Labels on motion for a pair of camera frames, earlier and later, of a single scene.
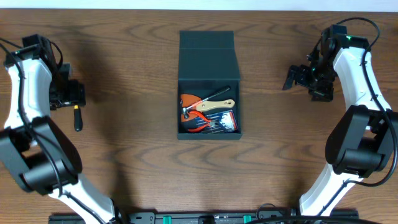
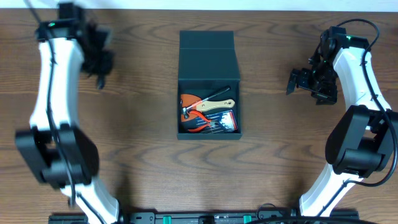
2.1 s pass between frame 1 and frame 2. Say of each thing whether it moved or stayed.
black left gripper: moved
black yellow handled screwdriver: moved
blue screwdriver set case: stayed
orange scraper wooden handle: stayed
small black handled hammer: stayed
